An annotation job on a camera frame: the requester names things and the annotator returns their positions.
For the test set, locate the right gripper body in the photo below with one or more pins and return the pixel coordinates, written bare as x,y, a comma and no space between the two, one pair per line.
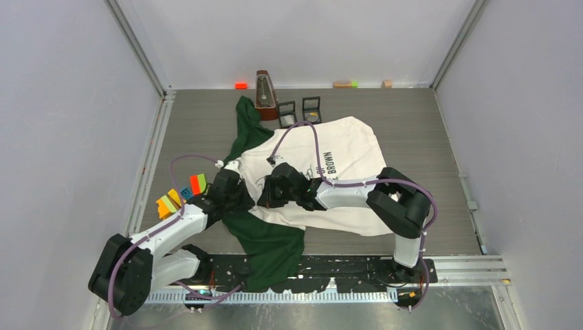
271,191

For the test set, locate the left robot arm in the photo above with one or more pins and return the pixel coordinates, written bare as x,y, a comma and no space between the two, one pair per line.
130,268

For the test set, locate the red wooden block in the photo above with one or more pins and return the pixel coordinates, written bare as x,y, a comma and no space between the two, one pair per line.
195,185

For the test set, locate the black box with blue brooch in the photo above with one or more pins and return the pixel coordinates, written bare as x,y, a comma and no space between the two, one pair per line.
286,114

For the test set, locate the light green wooden block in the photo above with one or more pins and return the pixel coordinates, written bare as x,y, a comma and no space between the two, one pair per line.
202,183

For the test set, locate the brown wooden metronome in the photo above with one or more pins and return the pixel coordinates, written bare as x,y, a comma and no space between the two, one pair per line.
266,100

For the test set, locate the green and white t-shirt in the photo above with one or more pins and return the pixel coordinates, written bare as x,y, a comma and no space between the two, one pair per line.
274,238

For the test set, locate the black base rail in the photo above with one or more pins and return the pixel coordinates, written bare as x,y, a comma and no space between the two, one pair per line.
314,273

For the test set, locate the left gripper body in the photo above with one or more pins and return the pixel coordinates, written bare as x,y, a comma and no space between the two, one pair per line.
239,196

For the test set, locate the black box with gold brooch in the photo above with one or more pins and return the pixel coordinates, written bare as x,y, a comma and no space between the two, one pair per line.
311,109

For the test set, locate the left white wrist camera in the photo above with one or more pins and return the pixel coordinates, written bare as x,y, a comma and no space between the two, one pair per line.
233,165

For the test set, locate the tan and green block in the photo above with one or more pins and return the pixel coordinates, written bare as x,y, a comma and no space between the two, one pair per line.
345,84

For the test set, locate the pile of colourful toy bricks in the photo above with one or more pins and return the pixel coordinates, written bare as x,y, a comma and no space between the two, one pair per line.
171,202

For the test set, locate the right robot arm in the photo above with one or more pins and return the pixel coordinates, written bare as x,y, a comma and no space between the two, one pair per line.
406,208

